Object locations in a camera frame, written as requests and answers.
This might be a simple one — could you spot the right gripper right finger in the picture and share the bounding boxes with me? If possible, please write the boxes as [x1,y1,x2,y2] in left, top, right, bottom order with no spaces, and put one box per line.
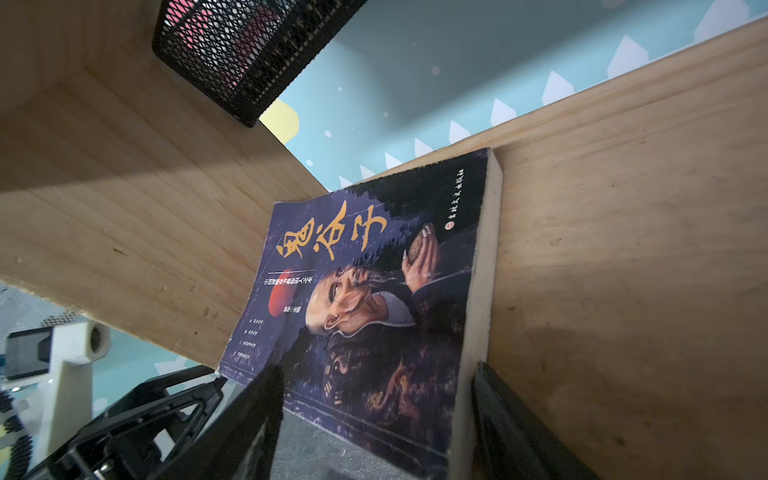
[471,362,597,479]

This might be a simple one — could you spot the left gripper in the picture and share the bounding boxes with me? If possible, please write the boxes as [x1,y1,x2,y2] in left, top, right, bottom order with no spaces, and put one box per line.
[24,365,227,479]

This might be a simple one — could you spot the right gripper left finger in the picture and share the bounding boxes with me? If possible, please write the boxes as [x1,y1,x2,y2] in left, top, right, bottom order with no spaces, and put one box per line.
[156,365,284,480]

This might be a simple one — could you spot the purple old man book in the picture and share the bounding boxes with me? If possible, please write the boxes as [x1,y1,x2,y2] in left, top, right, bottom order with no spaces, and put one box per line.
[218,149,503,479]

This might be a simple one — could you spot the wooden two-tier bookshelf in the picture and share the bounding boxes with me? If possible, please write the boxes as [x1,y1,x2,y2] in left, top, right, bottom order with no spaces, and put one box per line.
[1,1,767,479]

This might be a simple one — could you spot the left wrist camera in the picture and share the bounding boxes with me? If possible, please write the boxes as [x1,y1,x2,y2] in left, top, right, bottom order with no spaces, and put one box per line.
[1,320,111,463]

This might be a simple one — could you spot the black wire mesh basket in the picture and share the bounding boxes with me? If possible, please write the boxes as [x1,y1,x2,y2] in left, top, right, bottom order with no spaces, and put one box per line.
[152,0,364,127]

